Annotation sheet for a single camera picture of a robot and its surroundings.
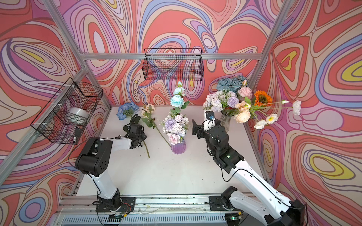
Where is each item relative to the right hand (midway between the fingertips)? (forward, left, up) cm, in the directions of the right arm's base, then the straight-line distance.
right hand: (202, 121), depth 71 cm
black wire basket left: (+3, +69, +4) cm, 69 cm away
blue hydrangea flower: (+29, +52, -19) cm, 63 cm away
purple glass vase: (-3, +13, -23) cm, 27 cm away
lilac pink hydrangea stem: (+13, -8, +2) cm, 15 cm away
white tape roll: (+7, +65, +3) cm, 66 cm away
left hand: (+13, +38, -28) cm, 49 cm away
